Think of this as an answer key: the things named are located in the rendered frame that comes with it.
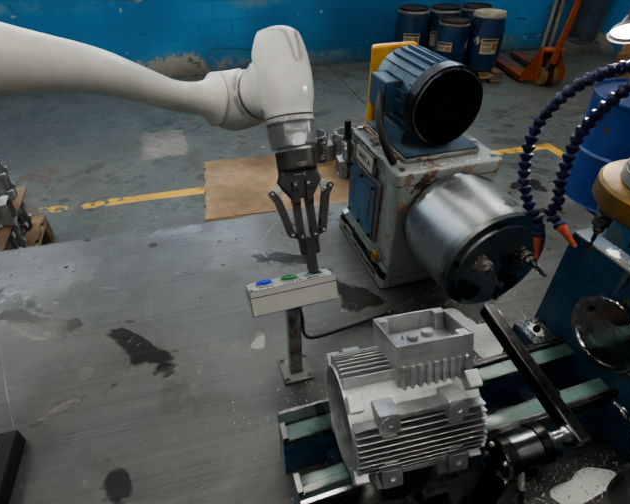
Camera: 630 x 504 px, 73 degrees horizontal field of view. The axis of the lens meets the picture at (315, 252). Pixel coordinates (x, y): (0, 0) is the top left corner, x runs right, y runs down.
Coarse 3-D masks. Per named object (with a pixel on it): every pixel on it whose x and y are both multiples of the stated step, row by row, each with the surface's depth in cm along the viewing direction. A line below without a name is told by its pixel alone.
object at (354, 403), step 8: (336, 352) 71; (328, 360) 70; (464, 376) 62; (472, 376) 62; (464, 384) 62; (472, 384) 61; (480, 384) 61; (352, 400) 59; (360, 400) 59; (352, 408) 58; (360, 408) 58; (472, 456) 64; (352, 472) 62; (352, 480) 63; (360, 480) 62; (368, 480) 62
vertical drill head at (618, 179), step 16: (624, 160) 64; (608, 176) 60; (624, 176) 59; (592, 192) 62; (608, 192) 58; (624, 192) 57; (608, 208) 58; (624, 208) 56; (608, 224) 63; (624, 224) 57; (592, 240) 66; (624, 288) 63
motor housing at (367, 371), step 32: (352, 352) 67; (352, 384) 61; (384, 384) 62; (352, 416) 59; (416, 416) 60; (480, 416) 61; (352, 448) 70; (384, 448) 59; (416, 448) 60; (448, 448) 62
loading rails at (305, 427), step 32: (544, 352) 88; (512, 384) 87; (288, 416) 76; (320, 416) 77; (512, 416) 77; (544, 416) 76; (576, 416) 80; (288, 448) 75; (320, 448) 78; (480, 448) 75; (576, 448) 82; (320, 480) 68; (416, 480) 72; (448, 480) 78
